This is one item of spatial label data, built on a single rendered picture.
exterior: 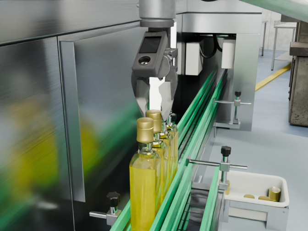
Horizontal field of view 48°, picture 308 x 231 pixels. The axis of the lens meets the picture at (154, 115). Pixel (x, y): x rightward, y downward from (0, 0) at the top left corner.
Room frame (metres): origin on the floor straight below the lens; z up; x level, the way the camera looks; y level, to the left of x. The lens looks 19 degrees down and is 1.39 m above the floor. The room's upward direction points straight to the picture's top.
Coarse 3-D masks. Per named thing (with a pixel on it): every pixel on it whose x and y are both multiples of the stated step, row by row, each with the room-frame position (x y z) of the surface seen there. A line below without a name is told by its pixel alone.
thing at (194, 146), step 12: (216, 96) 1.70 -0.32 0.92; (204, 120) 1.25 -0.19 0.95; (204, 132) 1.27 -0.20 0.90; (192, 144) 0.99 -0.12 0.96; (192, 156) 1.02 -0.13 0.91; (180, 168) 0.83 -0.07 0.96; (180, 180) 0.81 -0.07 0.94; (168, 192) 0.71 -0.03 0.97; (168, 204) 0.68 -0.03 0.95; (156, 216) 0.61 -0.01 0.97; (156, 228) 0.58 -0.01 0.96
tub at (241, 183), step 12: (240, 180) 1.03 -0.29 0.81; (252, 180) 1.02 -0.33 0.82; (264, 180) 1.01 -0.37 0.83; (276, 180) 1.00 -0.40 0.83; (240, 192) 1.03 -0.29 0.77; (252, 192) 1.02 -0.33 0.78; (264, 192) 1.01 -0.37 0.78; (264, 204) 0.86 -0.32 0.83; (276, 204) 0.85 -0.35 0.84; (288, 204) 0.86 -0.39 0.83
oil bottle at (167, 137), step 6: (168, 132) 0.77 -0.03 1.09; (162, 138) 0.74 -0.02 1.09; (168, 138) 0.75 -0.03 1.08; (168, 144) 0.74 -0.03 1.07; (168, 150) 0.74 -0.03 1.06; (168, 156) 0.74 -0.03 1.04; (168, 162) 0.74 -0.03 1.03; (168, 168) 0.74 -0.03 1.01; (168, 174) 0.74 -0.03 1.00; (168, 180) 0.74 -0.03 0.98; (168, 186) 0.74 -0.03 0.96
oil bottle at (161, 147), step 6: (156, 144) 0.70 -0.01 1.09; (162, 144) 0.70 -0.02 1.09; (156, 150) 0.69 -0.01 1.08; (162, 150) 0.69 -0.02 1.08; (162, 156) 0.68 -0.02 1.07; (162, 162) 0.68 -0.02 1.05; (162, 168) 0.68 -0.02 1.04; (162, 174) 0.68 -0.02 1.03; (162, 180) 0.68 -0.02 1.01; (162, 186) 0.68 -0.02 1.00; (162, 192) 0.68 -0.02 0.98; (162, 198) 0.68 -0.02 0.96
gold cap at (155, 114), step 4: (148, 112) 0.71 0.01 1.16; (152, 112) 0.71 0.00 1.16; (156, 112) 0.71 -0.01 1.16; (160, 112) 0.71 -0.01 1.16; (148, 116) 0.70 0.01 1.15; (152, 116) 0.70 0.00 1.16; (156, 116) 0.70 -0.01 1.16; (160, 116) 0.70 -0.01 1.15; (156, 120) 0.70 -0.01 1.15; (160, 120) 0.70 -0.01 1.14; (156, 124) 0.70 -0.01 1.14; (160, 124) 0.70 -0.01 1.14; (156, 128) 0.70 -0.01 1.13; (160, 128) 0.70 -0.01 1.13; (156, 132) 0.70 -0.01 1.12
